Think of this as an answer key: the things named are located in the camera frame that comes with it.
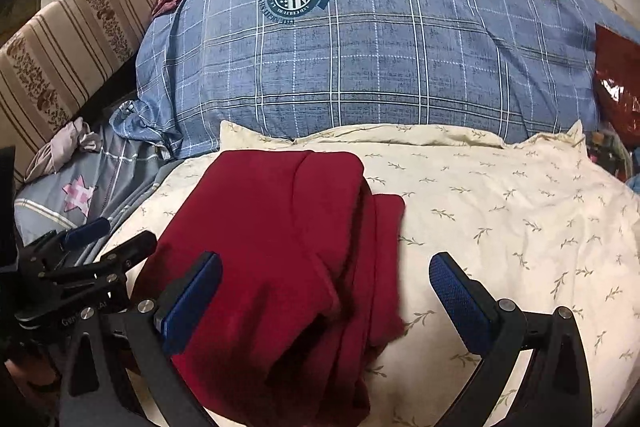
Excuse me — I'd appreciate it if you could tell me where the dark red garment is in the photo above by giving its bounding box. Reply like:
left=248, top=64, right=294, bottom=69
left=134, top=150, right=405, bottom=426

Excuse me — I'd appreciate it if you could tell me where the grey quilt with pink star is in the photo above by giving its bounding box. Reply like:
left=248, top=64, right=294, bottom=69
left=14, top=117, right=178, bottom=245

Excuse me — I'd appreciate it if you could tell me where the crumpled grey-pink cloth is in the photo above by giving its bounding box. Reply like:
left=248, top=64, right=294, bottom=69
left=24, top=117, right=102, bottom=183

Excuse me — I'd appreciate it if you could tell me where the cream leaf-print pillow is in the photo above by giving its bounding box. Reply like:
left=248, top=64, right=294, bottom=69
left=98, top=119, right=640, bottom=427

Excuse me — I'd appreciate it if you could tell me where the striped floral sofa cushion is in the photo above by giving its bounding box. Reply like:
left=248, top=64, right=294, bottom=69
left=1, top=0, right=156, bottom=185

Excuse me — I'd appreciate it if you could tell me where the red plastic bag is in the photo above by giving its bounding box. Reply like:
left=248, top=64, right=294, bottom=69
left=593, top=25, right=640, bottom=148

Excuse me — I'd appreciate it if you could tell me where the blue plaid pillow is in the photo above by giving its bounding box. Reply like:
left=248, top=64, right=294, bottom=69
left=111, top=0, right=639, bottom=159

